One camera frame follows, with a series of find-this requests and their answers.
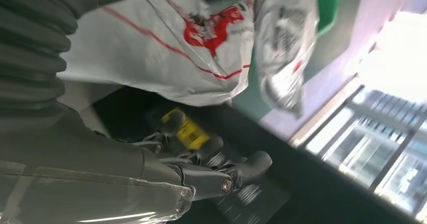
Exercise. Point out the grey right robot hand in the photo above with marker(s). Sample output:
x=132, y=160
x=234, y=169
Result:
x=83, y=172

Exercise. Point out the crumpled white red-print mailer package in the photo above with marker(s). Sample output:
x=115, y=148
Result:
x=283, y=49

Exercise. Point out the green plastic basket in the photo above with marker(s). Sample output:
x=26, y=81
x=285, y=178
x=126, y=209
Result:
x=330, y=5

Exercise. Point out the black yellow column label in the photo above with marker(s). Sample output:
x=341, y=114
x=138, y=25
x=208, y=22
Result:
x=193, y=136

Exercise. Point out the window with dark frame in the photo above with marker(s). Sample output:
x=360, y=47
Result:
x=377, y=149

